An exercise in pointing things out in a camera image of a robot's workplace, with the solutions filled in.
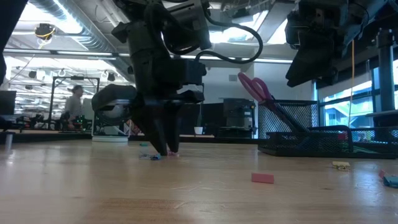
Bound black cabinet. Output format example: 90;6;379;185
217;98;257;139

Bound black mesh desk organizer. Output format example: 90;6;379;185
257;99;398;160

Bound pale yellow binder clip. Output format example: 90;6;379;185
331;161;351;172

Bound purple-handled scissors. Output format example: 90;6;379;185
238;72;308;133

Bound person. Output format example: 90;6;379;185
63;84;85;130

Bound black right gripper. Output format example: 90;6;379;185
285;0;349;88

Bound black left camera cable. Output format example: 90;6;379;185
194;9;264;65

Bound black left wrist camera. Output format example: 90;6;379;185
163;0;213;51

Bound ceiling-hung black camera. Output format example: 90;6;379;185
34;23;57;41

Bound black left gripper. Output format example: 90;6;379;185
91;57;208;156

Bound black rig frame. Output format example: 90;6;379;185
49;76;101;131

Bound small rectangular eraser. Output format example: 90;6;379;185
251;172;275;184

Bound black aluminium table frame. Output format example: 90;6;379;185
0;132;271;144

